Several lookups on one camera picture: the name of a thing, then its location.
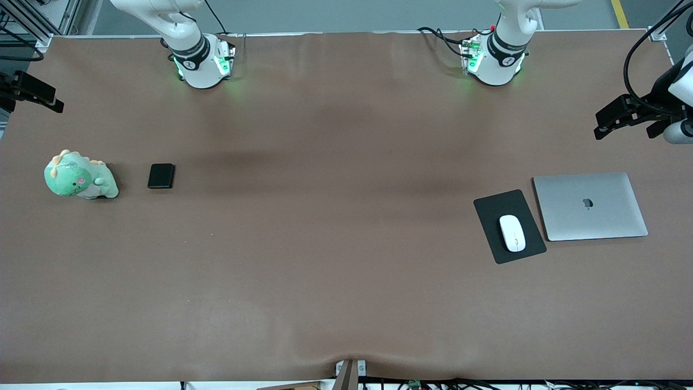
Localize black phone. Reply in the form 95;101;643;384
147;163;176;190

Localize brown table cloth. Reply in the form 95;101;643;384
0;30;693;382

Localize white computer mouse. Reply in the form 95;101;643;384
499;214;527;252

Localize aluminium frame strut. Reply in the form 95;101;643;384
647;0;693;42
0;0;103;47

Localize grey table edge bracket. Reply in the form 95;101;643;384
335;359;368;390

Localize silver laptop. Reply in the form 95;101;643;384
532;172;649;242

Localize green dinosaur plush toy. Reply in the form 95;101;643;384
44;149;119;199

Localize brown wooden board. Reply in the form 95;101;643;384
257;381;321;390

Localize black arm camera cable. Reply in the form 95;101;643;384
0;27;44;62
623;0;693;115

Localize black mouse pad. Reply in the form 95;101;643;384
473;190;547;265

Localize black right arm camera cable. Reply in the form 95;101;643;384
0;27;44;62

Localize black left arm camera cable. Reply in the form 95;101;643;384
623;0;693;115

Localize black left arm base cables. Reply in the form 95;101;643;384
417;26;478;58

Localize black right arm base cable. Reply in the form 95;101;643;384
204;0;245;52

